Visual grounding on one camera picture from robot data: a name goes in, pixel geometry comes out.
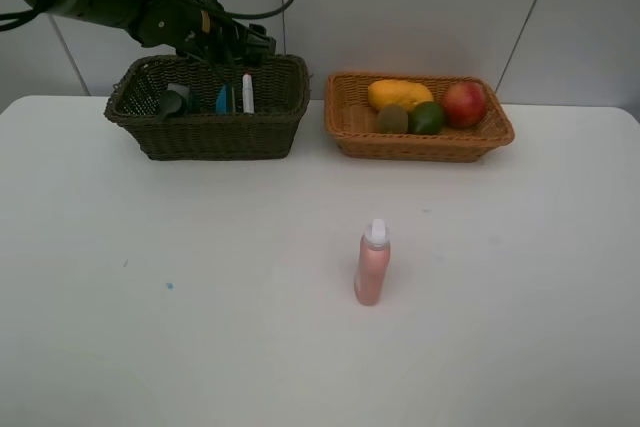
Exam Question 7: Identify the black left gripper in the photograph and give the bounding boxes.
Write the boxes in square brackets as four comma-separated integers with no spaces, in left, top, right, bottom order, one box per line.
[134,0,276,112]

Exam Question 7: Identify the white marker pink caps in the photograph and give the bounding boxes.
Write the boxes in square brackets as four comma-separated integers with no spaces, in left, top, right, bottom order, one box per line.
[242,74,255,114]

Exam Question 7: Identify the blue whiteboard eraser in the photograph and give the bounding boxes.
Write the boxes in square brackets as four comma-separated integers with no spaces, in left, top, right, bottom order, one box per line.
[215,84,235,115]

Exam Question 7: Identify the dark green pump bottle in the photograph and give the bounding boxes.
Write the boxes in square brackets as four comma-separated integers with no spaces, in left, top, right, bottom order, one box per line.
[156,83,200,122]

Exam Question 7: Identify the brown kiwi fruit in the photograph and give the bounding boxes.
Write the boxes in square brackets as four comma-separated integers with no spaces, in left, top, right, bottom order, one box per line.
[376,103,409,135]

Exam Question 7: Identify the yellow mango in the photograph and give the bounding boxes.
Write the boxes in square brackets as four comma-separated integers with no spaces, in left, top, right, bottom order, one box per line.
[368,79,434,113]

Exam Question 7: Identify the green avocado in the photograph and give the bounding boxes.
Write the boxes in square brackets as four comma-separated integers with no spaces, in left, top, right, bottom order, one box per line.
[409,101,445,136]

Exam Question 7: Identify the red pomegranate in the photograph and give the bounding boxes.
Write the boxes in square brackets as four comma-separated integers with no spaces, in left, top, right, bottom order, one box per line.
[441,82,487,129]

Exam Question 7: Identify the pink bottle white cap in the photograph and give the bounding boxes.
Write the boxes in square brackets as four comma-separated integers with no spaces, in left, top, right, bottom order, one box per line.
[354,219,391,306]

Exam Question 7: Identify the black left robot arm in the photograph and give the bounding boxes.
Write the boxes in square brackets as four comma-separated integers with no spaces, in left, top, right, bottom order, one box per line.
[1,0,282,95]

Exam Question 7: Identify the dark brown wicker basket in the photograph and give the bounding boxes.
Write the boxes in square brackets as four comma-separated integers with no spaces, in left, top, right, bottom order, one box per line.
[104,55,310,161]

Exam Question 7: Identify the orange wicker basket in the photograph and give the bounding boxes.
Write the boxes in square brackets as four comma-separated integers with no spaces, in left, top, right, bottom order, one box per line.
[324,72,515,162]

